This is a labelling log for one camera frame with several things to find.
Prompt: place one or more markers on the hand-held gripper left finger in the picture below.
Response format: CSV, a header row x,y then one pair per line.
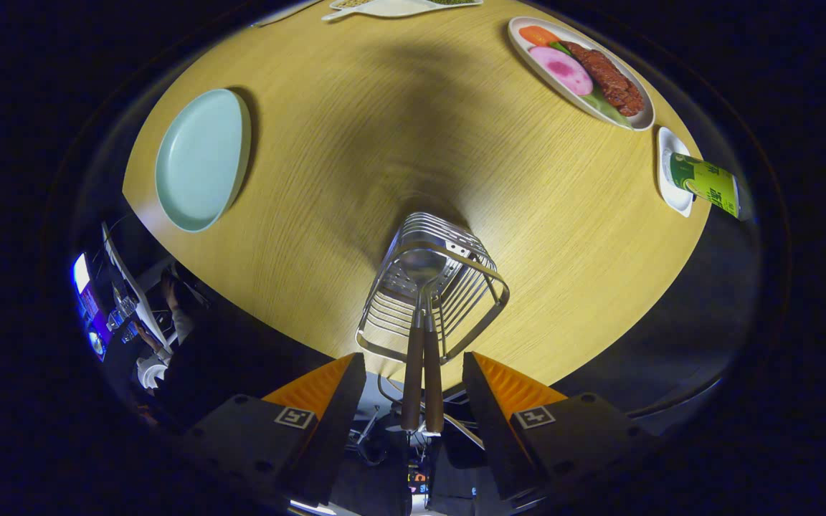
x,y
334,423

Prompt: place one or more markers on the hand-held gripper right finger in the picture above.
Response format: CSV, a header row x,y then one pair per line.
x,y
492,423

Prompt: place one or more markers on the white desk edge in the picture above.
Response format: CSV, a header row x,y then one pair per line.
x,y
133,287

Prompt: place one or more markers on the white square coaster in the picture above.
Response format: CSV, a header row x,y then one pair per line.
x,y
671,197

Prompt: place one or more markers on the pale green plate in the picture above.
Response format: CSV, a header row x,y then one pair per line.
x,y
201,161

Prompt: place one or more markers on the glowing blue screen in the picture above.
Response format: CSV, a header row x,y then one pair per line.
x,y
81,272

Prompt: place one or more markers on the green label drink bottle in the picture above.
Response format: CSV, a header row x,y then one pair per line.
x,y
710,183

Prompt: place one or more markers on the green lettuce leaf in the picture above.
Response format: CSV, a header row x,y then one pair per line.
x,y
606,109

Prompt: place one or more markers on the pink ham slice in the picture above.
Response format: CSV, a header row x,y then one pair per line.
x,y
563,70

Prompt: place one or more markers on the brown meat patty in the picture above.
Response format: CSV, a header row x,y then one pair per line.
x,y
610,75

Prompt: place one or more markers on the round beige food plate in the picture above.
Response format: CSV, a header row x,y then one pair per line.
x,y
528,54

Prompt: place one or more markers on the orange carrot slice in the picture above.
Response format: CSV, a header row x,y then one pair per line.
x,y
538,34

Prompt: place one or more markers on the white divided snack tray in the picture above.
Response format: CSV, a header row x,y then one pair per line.
x,y
399,8

